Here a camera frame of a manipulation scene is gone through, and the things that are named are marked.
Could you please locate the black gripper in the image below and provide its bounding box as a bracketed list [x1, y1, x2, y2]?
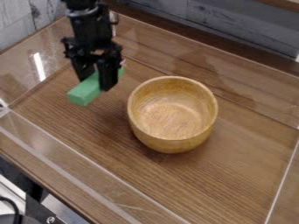
[61, 8, 122, 91]

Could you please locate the green rectangular block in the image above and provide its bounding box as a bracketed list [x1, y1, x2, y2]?
[66, 66, 126, 107]

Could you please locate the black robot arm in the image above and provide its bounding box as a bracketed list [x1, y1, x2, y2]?
[60, 0, 122, 91]

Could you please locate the brown wooden bowl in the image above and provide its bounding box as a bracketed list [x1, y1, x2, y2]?
[126, 76, 218, 154]

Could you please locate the clear acrylic corner bracket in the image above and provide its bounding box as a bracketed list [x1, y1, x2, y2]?
[109, 11, 117, 37]

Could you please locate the clear acrylic tray wall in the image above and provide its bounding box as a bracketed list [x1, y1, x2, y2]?
[0, 17, 299, 224]

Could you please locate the black metal mount with bolt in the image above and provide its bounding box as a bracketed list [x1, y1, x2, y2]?
[25, 200, 65, 224]

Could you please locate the black cable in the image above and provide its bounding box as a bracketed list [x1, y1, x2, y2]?
[0, 195, 21, 224]

